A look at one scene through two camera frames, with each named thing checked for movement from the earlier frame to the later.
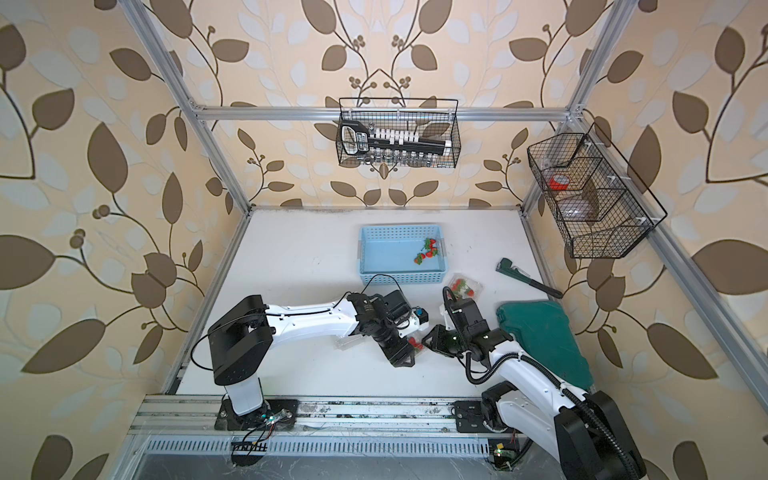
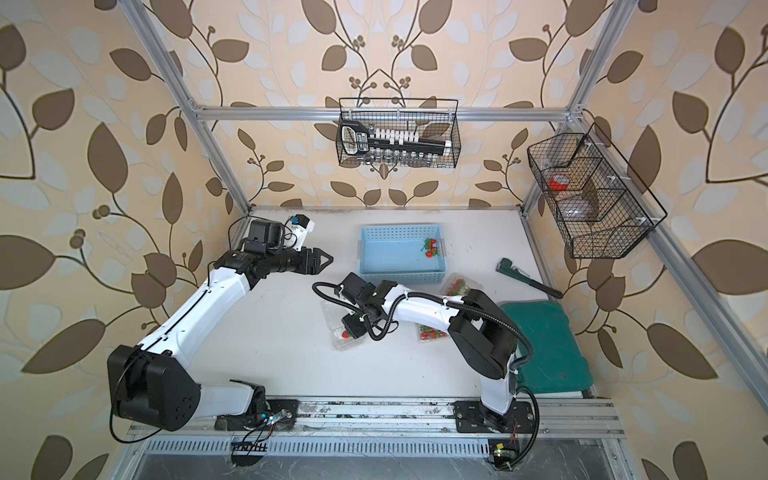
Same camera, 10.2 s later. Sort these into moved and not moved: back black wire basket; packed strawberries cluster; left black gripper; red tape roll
Moved: left black gripper
Not moved: packed strawberries cluster; back black wire basket; red tape roll
